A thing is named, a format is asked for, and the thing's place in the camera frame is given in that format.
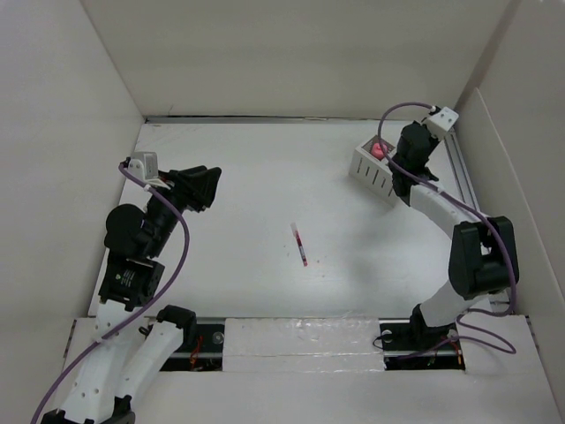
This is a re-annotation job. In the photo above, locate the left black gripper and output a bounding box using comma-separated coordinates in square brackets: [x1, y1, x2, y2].
[146, 164, 221, 255]

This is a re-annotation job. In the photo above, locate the pink eraser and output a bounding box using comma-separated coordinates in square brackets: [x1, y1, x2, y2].
[370, 142, 388, 161]

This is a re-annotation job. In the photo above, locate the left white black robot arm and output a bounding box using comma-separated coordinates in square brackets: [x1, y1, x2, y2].
[31, 160, 222, 423]

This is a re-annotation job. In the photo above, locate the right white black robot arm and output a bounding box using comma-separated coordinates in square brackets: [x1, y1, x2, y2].
[388, 121, 519, 351]

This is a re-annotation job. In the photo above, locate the white two-slot pen holder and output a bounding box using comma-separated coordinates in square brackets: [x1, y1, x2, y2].
[349, 136, 398, 206]

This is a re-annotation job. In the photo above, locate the purple tipped pen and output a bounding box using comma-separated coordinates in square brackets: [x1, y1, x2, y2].
[290, 223, 308, 267]

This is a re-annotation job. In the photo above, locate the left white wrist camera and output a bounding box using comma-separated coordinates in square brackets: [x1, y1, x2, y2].
[123, 151, 159, 186]

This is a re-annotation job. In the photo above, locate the aluminium rail right side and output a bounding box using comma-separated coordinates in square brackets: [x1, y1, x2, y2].
[445, 132, 519, 315]

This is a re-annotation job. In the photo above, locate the aluminium rail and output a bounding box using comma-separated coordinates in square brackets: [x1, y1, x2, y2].
[445, 132, 519, 315]
[162, 319, 464, 372]

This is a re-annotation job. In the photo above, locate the aluminium rail front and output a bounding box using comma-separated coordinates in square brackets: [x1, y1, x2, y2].
[162, 319, 464, 372]

